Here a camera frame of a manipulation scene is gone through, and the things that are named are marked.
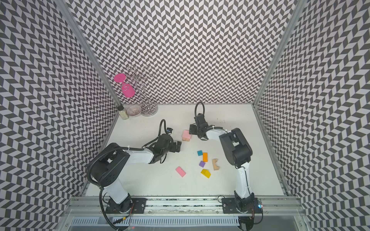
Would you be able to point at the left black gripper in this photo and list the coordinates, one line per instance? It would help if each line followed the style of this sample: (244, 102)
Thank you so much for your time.
(179, 146)

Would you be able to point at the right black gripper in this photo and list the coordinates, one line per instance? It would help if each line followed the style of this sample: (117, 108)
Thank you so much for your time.
(194, 129)

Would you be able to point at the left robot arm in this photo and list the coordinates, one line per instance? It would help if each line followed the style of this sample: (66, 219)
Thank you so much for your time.
(104, 170)

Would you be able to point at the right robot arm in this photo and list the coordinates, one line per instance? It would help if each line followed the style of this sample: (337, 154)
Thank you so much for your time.
(238, 153)

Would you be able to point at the hot pink block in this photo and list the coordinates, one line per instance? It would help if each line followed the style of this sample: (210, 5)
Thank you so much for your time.
(180, 171)

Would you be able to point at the orange block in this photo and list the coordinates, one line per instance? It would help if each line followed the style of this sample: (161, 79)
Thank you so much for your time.
(205, 157)

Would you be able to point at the yellow block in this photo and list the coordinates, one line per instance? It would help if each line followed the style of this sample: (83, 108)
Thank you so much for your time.
(206, 173)

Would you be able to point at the natural wood arch block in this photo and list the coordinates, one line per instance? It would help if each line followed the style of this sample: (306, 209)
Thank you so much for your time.
(214, 163)

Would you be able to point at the striped ceramic bowl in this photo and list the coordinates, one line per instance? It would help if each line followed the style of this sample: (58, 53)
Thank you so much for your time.
(134, 110)

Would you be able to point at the glass spice jar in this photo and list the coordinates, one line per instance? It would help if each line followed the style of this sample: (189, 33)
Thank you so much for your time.
(122, 112)

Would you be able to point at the pink plastic wine glass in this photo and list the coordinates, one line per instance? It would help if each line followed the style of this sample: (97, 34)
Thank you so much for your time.
(126, 88)

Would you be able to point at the chrome wire glass stand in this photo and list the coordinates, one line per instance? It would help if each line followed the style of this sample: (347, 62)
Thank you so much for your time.
(139, 77)

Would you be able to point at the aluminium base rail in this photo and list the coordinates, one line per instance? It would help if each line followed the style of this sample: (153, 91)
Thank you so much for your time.
(185, 213)

